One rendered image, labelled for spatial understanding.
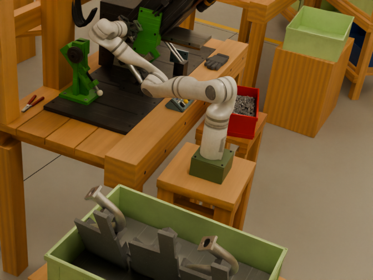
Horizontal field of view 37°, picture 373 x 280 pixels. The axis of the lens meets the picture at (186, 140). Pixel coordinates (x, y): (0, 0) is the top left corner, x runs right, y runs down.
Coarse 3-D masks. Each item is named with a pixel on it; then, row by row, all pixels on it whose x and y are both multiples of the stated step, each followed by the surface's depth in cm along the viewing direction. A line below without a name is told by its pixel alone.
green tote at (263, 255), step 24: (120, 192) 195; (144, 216) 195; (168, 216) 190; (192, 216) 185; (72, 240) 173; (192, 240) 190; (216, 240) 185; (240, 240) 181; (264, 240) 178; (48, 264) 164; (72, 264) 160; (264, 264) 181
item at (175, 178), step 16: (192, 144) 242; (176, 160) 231; (240, 160) 236; (160, 176) 220; (176, 176) 221; (192, 176) 222; (240, 176) 226; (176, 192) 218; (192, 192) 215; (208, 192) 214; (224, 192) 215; (240, 192) 217; (224, 208) 213
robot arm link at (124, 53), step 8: (120, 48) 230; (128, 48) 232; (120, 56) 232; (128, 56) 232; (136, 56) 233; (136, 64) 236; (144, 64) 236; (152, 64) 237; (152, 72) 238; (160, 72) 237
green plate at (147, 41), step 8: (144, 8) 259; (144, 16) 260; (152, 16) 259; (160, 16) 257; (144, 24) 261; (152, 24) 259; (144, 32) 262; (152, 32) 260; (136, 40) 264; (144, 40) 262; (152, 40) 261; (136, 48) 265; (144, 48) 263; (152, 48) 262
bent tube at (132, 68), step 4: (136, 20) 259; (136, 24) 257; (132, 28) 259; (136, 28) 258; (140, 28) 259; (124, 40) 262; (128, 64) 263; (132, 68) 263; (136, 68) 264; (132, 72) 263; (136, 72) 263; (136, 76) 263; (140, 76) 263; (140, 80) 263
